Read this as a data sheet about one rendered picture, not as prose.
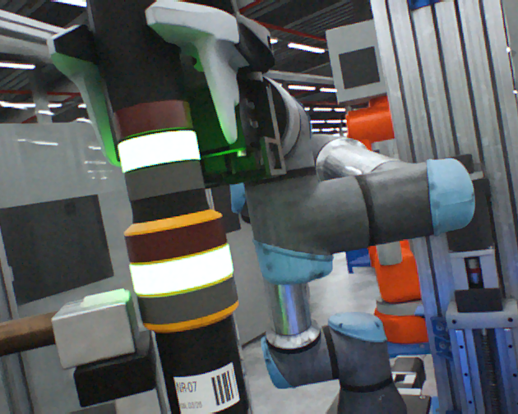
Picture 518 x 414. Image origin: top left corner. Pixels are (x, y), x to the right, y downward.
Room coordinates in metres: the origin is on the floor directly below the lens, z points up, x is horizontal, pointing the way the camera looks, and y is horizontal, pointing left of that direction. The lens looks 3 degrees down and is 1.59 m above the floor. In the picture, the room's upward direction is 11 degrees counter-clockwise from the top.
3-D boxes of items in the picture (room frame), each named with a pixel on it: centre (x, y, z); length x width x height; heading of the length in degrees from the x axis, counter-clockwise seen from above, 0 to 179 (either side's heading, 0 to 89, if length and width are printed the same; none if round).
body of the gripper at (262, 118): (0.33, 0.01, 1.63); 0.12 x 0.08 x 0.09; 166
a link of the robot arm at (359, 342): (1.01, -0.16, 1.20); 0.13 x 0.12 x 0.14; 89
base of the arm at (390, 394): (1.01, -0.17, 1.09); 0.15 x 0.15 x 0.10
